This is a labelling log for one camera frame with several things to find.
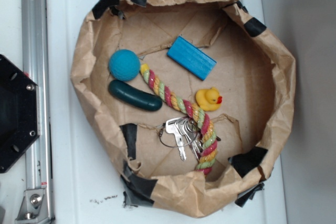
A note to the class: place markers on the blue rectangular block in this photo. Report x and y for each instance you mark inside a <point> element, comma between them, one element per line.
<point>191,58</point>

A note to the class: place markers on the dark green toy cucumber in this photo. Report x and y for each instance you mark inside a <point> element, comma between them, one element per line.
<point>134,96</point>

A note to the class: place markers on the brown paper bag bin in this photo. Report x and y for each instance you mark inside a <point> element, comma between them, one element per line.
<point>255,74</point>

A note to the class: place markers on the yellow rubber duck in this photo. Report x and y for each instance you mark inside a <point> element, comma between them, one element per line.
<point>208,99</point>

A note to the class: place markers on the teal rubber ball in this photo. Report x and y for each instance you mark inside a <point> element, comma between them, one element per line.
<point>124,65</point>

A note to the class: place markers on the silver keys on ring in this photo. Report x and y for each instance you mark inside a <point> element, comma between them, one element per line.
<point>180,133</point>

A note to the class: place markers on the multicolour braided rope toy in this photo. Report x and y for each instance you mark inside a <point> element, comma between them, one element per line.
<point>193,111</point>

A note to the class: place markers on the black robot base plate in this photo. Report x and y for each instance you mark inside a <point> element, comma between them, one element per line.
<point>19,114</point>

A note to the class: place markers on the aluminium extrusion rail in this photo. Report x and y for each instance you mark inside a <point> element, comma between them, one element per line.
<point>35,64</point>

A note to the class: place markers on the metal corner bracket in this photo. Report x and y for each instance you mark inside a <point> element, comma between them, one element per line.
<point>34,207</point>

